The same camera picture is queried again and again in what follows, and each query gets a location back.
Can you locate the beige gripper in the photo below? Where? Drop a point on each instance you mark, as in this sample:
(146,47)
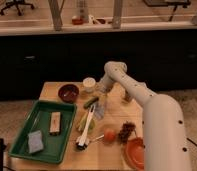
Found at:
(103,90)

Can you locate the green pepper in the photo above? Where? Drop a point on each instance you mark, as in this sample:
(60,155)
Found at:
(90,102)

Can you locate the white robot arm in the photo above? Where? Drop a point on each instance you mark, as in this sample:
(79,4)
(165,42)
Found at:
(164,134)

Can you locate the dark maroon bowl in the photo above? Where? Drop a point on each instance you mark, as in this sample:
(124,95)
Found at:
(68,93)

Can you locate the orange-red bowl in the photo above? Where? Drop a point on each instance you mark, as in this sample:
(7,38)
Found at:
(134,153)

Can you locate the small red bowl background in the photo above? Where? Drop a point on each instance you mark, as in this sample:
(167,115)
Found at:
(77,21)

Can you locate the white cup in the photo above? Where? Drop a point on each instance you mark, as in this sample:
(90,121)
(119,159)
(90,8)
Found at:
(89,84)

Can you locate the light blue cloth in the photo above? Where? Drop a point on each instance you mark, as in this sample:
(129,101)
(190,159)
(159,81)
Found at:
(99,109)

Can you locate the yellow-green vegetable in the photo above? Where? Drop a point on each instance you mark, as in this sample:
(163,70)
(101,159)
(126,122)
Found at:
(81,124)

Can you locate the dark grape bunch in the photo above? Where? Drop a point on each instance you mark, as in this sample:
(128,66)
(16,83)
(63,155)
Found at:
(127,129)

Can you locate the orange fruit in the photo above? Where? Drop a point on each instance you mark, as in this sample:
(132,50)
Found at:
(109,135)

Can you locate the wooden block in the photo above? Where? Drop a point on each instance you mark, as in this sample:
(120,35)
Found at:
(55,123)

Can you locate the green plastic tray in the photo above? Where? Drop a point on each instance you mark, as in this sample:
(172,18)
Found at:
(38,119)

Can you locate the blue-grey sponge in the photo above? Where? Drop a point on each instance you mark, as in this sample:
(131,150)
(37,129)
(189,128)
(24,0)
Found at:
(35,143)

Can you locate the black stand at left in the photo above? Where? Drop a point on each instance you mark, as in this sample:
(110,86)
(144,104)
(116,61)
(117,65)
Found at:
(2,150)

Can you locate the black office chair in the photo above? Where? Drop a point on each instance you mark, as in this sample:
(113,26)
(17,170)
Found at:
(16,3)

